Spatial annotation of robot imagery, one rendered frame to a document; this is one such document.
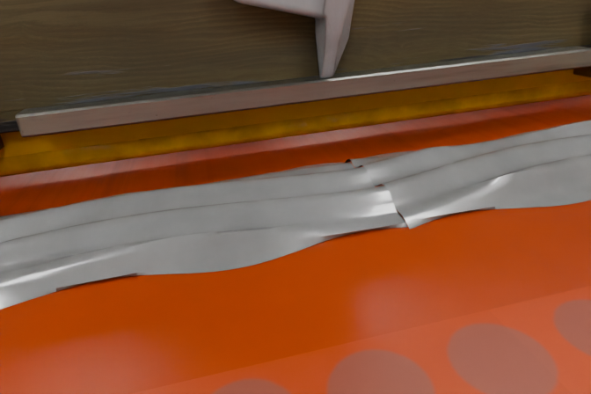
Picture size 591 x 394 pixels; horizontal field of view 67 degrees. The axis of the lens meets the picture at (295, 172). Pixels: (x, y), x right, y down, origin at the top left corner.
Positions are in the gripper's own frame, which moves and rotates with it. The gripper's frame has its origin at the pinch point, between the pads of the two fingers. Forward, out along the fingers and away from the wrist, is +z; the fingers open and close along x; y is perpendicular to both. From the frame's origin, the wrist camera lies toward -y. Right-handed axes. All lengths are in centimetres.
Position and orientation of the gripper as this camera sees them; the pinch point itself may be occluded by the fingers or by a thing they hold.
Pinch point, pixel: (325, 45)
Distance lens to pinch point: 24.8
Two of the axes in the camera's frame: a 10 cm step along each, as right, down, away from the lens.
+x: 2.3, 3.5, -9.1
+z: 0.8, 9.2, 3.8
